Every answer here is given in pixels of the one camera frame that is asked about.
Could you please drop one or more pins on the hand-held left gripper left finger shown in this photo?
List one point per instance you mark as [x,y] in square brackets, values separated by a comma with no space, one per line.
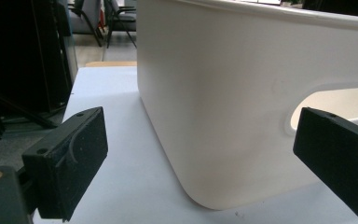
[74,161]

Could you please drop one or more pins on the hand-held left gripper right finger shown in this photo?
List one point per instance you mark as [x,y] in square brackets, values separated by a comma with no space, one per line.
[338,155]

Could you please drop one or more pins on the white plastic bin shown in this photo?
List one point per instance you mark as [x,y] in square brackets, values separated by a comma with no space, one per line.
[223,109]

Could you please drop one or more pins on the black cabinet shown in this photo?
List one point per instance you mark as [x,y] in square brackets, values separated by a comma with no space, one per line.
[21,53]

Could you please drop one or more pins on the grey chair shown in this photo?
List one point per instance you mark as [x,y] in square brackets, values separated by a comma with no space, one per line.
[85,18]

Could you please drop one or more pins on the black chair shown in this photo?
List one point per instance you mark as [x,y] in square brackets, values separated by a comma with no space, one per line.
[121,18]

